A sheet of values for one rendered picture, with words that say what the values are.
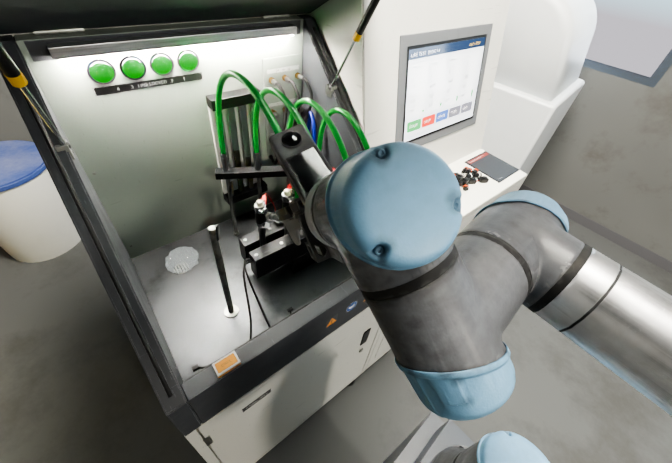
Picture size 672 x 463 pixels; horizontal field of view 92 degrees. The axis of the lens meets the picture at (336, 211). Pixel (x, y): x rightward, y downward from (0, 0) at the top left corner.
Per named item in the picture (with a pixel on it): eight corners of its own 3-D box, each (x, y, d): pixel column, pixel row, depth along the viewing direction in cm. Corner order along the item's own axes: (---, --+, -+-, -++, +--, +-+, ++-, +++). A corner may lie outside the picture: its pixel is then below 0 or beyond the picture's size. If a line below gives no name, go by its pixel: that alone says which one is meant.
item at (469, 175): (453, 203, 111) (458, 191, 107) (429, 186, 117) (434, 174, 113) (488, 182, 123) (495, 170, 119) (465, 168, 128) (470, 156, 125)
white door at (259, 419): (233, 481, 119) (196, 432, 73) (230, 475, 120) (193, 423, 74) (362, 372, 152) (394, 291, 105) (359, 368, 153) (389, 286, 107)
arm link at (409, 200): (388, 313, 17) (313, 169, 16) (339, 277, 28) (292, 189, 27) (500, 240, 19) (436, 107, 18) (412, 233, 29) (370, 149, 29)
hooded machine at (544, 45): (513, 206, 272) (649, -7, 170) (473, 245, 234) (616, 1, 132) (434, 162, 312) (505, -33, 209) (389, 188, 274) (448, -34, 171)
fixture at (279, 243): (259, 293, 95) (255, 260, 85) (243, 270, 100) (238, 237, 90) (346, 244, 112) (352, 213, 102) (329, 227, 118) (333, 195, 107)
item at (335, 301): (202, 424, 73) (187, 401, 63) (195, 407, 76) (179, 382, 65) (391, 291, 105) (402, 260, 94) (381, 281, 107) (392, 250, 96)
